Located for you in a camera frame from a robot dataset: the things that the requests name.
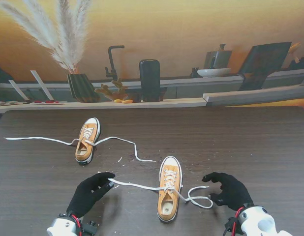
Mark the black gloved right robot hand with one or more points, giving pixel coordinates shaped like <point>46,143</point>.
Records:
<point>233,194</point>

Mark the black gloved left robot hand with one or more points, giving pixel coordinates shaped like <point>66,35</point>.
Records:
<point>88,194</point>

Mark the yellow sneaker with spread lace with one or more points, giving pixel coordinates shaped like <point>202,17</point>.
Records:
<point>84,153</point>

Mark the long white spread shoelace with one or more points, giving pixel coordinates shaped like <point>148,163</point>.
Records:
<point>43,138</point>

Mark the grey shelf plank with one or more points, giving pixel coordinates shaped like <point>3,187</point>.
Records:
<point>252,97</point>

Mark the orange fruit pieces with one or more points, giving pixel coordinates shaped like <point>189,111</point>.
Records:
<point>125,101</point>

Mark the light wooden shelf plank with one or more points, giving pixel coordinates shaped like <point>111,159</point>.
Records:
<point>142,104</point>

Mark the dark ribbed vase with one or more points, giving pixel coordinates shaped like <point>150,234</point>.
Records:
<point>80,88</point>

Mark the long white slanted slat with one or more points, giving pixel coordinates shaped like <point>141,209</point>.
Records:
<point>41,84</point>

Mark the white bowl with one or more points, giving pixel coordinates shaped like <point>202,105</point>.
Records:
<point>213,72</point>

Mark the short white slanted slat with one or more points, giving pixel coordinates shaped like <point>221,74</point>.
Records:
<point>18,89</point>

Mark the black cylindrical canister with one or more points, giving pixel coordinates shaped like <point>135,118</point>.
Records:
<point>149,78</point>

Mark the black kitchen faucet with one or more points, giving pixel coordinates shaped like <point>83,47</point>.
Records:
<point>110,61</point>

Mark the grey metal kettle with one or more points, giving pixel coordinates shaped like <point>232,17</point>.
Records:
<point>219,59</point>

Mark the dark slanted board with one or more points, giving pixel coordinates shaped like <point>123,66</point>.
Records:
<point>265,56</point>

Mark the white pampas grass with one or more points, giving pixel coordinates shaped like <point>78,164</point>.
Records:
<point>68,49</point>

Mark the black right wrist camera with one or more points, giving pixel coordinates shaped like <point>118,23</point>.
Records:
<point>231,225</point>

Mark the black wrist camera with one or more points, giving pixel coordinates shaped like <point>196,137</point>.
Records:
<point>231,225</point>
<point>90,228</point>

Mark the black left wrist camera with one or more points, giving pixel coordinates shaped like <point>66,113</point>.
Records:
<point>90,228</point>

